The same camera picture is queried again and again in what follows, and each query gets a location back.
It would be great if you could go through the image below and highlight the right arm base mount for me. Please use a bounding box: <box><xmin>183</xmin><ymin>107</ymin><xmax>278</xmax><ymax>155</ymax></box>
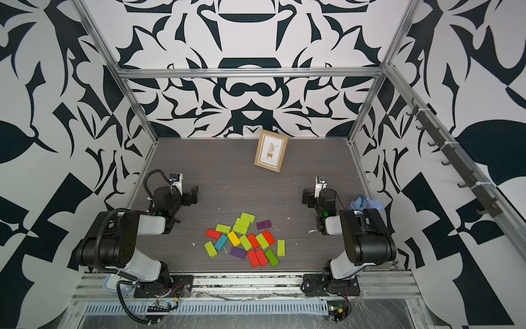
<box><xmin>300</xmin><ymin>274</ymin><xmax>361</xmax><ymax>297</ymax></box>

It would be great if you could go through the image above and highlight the right circuit board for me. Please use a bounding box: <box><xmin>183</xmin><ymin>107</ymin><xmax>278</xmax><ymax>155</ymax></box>
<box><xmin>328</xmin><ymin>306</ymin><xmax>349</xmax><ymax>323</ymax></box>

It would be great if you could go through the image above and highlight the white cable duct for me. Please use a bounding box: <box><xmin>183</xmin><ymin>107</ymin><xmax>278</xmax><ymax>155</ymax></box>
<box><xmin>84</xmin><ymin>300</ymin><xmax>329</xmax><ymax>316</ymax></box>

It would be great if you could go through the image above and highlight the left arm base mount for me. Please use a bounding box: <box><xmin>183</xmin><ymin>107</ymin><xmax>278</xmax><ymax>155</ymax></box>
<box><xmin>134</xmin><ymin>275</ymin><xmax>194</xmax><ymax>299</ymax></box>

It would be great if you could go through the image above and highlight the lime block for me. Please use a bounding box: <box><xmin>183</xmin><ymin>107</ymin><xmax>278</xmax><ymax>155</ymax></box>
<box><xmin>232</xmin><ymin>218</ymin><xmax>251</xmax><ymax>235</ymax></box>
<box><xmin>256</xmin><ymin>233</ymin><xmax>270</xmax><ymax>250</ymax></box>
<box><xmin>239</xmin><ymin>235</ymin><xmax>253</xmax><ymax>252</ymax></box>
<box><xmin>241</xmin><ymin>212</ymin><xmax>256</xmax><ymax>223</ymax></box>
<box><xmin>204</xmin><ymin>241</ymin><xmax>218</xmax><ymax>259</ymax></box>
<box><xmin>215</xmin><ymin>224</ymin><xmax>231</xmax><ymax>234</ymax></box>
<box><xmin>277</xmin><ymin>240</ymin><xmax>286</xmax><ymax>257</ymax></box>

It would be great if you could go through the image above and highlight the green block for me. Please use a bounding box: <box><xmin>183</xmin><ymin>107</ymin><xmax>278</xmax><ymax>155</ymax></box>
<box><xmin>264</xmin><ymin>249</ymin><xmax>279</xmax><ymax>267</ymax></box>

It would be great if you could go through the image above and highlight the red block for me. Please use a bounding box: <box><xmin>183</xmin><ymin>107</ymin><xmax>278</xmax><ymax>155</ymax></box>
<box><xmin>262</xmin><ymin>230</ymin><xmax>275</xmax><ymax>245</ymax></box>
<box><xmin>247</xmin><ymin>250</ymin><xmax>260</xmax><ymax>268</ymax></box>
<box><xmin>255</xmin><ymin>249</ymin><xmax>269</xmax><ymax>267</ymax></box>
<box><xmin>205</xmin><ymin>229</ymin><xmax>223</xmax><ymax>240</ymax></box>
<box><xmin>247</xmin><ymin>234</ymin><xmax>260</xmax><ymax>250</ymax></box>

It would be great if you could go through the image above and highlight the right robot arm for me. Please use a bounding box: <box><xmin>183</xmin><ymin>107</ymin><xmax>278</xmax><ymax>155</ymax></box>
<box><xmin>302</xmin><ymin>188</ymin><xmax>397</xmax><ymax>283</ymax></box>

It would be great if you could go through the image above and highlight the yellow block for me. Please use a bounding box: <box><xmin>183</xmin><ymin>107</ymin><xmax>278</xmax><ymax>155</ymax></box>
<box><xmin>227</xmin><ymin>231</ymin><xmax>241</xmax><ymax>248</ymax></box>

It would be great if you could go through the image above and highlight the wooden picture frame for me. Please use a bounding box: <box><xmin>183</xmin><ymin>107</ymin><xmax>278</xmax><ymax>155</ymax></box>
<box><xmin>254</xmin><ymin>130</ymin><xmax>288</xmax><ymax>173</ymax></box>

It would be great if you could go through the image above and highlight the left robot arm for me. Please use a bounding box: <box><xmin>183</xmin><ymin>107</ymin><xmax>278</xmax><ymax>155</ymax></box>
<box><xmin>75</xmin><ymin>186</ymin><xmax>199</xmax><ymax>289</ymax></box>

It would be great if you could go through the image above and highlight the teal block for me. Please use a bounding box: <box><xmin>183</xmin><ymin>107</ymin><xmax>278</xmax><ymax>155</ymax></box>
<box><xmin>215</xmin><ymin>234</ymin><xmax>228</xmax><ymax>250</ymax></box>

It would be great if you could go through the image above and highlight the lime block top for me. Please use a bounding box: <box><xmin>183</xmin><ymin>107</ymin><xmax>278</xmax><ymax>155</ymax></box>
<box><xmin>241</xmin><ymin>212</ymin><xmax>256</xmax><ymax>223</ymax></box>

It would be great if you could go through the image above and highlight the left circuit board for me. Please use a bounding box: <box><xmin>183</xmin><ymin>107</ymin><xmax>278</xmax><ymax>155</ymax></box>
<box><xmin>147</xmin><ymin>301</ymin><xmax>179</xmax><ymax>313</ymax></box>

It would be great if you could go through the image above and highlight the black wall hook rail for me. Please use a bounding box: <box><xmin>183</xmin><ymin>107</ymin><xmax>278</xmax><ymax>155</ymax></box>
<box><xmin>408</xmin><ymin>104</ymin><xmax>504</xmax><ymax>218</ymax></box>

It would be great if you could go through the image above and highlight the circuit board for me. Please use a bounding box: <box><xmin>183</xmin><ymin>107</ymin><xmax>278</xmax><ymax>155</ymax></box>
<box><xmin>328</xmin><ymin>306</ymin><xmax>349</xmax><ymax>323</ymax></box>
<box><xmin>147</xmin><ymin>301</ymin><xmax>179</xmax><ymax>313</ymax></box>

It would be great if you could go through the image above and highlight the blue cloth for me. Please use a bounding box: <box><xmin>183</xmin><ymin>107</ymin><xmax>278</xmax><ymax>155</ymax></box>
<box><xmin>350</xmin><ymin>195</ymin><xmax>384</xmax><ymax>211</ymax></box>

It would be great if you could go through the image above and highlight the purple block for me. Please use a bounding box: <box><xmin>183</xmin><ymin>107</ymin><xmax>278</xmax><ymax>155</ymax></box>
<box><xmin>230</xmin><ymin>247</ymin><xmax>247</xmax><ymax>259</ymax></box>
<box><xmin>256</xmin><ymin>220</ymin><xmax>272</xmax><ymax>230</ymax></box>

